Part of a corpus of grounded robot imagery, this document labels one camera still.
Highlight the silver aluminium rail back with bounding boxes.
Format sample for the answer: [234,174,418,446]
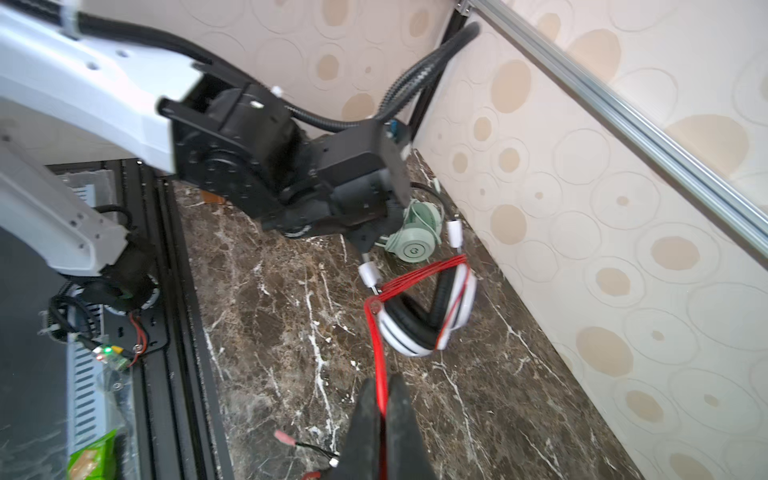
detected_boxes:
[455,1,767,263]

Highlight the white black red-cable headphones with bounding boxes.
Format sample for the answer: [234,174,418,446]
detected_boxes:
[272,182,479,480]

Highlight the black corner frame post left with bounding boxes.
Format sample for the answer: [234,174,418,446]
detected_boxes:
[407,8,469,142]

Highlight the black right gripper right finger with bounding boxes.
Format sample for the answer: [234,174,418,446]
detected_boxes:
[385,374,437,480]

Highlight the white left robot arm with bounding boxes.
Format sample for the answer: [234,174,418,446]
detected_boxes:
[1,1,411,313]

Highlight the green snack packet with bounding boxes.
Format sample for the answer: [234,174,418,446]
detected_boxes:
[67,429,117,480]

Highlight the brown small object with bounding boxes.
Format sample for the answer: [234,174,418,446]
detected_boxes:
[200,190,227,205]

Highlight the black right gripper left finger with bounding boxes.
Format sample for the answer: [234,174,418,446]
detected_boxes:
[329,379,382,480]

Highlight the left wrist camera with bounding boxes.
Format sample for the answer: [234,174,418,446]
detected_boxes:
[311,119,411,207]

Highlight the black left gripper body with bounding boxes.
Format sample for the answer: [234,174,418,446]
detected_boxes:
[263,169,411,253]

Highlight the mint green headphones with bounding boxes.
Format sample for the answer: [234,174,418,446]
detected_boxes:
[377,200,444,264]

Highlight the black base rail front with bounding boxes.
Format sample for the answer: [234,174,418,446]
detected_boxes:
[47,158,235,480]

